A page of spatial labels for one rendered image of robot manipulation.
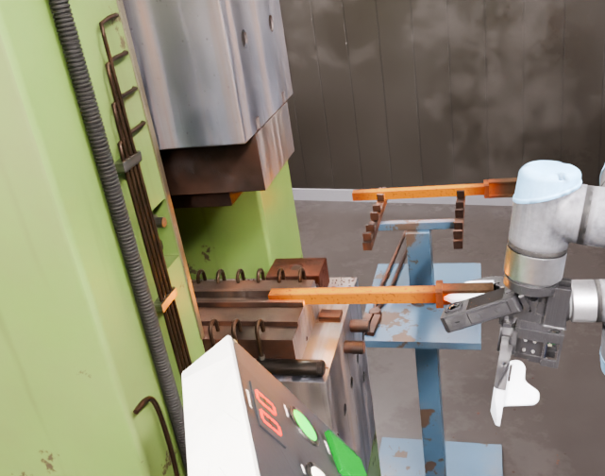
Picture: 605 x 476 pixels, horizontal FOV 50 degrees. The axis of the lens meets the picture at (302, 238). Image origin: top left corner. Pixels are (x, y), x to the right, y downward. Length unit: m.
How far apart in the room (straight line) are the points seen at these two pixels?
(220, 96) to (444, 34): 2.97
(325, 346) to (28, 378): 0.55
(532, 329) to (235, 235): 0.80
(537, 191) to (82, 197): 0.56
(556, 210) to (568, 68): 3.00
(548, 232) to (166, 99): 0.57
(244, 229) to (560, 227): 0.83
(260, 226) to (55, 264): 0.72
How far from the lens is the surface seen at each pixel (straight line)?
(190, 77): 0.97
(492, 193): 1.76
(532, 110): 3.89
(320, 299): 1.25
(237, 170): 1.05
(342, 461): 0.85
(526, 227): 0.86
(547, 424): 2.47
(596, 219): 0.85
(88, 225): 0.85
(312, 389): 1.19
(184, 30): 0.96
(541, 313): 0.93
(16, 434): 1.08
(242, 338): 1.21
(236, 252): 1.53
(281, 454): 0.70
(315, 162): 4.32
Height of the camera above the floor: 1.63
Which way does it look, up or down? 25 degrees down
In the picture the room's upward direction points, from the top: 9 degrees counter-clockwise
